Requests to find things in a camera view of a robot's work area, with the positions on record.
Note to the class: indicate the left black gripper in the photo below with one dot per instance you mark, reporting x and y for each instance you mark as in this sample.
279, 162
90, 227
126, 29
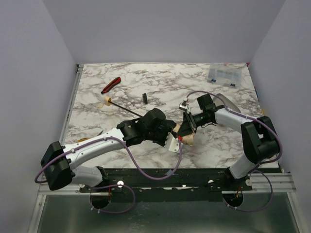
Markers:
166, 129

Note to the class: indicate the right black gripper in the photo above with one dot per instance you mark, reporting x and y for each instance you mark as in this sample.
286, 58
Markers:
190, 121

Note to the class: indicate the black and beige umbrella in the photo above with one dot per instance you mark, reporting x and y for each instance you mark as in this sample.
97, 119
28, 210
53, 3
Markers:
187, 138

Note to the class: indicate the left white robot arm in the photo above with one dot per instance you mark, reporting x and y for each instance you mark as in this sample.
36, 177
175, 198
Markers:
63, 165

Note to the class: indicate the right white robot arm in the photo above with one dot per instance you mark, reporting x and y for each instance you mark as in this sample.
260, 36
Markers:
259, 138

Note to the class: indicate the small black comb connector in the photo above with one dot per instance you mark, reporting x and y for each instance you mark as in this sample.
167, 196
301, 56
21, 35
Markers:
145, 99

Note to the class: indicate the red black utility knife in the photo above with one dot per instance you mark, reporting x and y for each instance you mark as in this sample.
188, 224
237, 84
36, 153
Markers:
112, 84

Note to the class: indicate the clear plastic parts box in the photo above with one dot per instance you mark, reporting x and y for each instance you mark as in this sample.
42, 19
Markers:
224, 75

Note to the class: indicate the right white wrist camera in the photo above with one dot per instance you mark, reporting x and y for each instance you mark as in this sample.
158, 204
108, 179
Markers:
184, 106

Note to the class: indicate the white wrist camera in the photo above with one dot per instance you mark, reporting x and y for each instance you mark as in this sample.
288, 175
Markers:
172, 144
184, 106

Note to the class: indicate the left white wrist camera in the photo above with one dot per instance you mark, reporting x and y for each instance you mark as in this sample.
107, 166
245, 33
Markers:
172, 144

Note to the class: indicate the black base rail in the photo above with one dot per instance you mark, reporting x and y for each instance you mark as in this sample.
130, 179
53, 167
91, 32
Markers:
186, 184

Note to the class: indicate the yellow handled pliers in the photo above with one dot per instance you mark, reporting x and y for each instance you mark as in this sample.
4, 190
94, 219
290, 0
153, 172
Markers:
87, 138

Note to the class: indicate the aluminium frame rail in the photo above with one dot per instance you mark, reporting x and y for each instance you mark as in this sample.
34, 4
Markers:
41, 198

